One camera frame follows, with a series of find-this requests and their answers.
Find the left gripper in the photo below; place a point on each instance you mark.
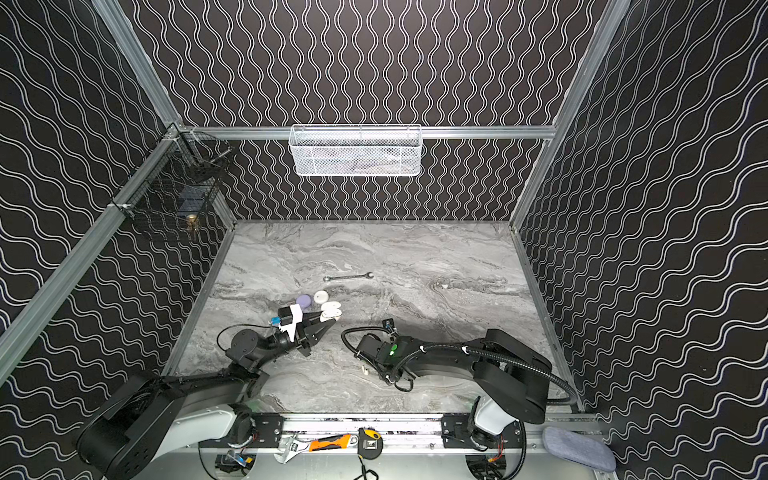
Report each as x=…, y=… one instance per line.
x=305, y=334

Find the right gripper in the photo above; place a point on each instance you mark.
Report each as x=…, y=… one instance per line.
x=361, y=354

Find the purple earbud charging case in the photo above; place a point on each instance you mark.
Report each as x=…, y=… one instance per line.
x=304, y=301

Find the white earbud charging case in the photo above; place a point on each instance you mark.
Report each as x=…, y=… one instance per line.
x=321, y=297

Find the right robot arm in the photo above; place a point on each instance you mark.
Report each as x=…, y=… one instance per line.
x=517, y=383

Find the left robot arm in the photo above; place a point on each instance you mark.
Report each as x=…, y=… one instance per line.
x=152, y=415

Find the silver combination wrench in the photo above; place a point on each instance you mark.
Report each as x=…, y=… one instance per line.
x=367, y=275

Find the black yellow tape measure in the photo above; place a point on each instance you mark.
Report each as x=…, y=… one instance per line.
x=370, y=444

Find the orange adjustable wrench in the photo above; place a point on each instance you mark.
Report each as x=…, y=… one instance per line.
x=292, y=446

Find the brass padlock in basket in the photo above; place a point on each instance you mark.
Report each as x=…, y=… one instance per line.
x=192, y=224

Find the grey cloth pad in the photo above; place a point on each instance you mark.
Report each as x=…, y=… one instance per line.
x=577, y=448

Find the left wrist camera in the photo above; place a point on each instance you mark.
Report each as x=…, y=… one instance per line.
x=287, y=320

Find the white wire mesh basket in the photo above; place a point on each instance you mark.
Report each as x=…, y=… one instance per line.
x=356, y=150

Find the black wire basket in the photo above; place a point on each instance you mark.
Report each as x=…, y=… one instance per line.
x=186, y=181

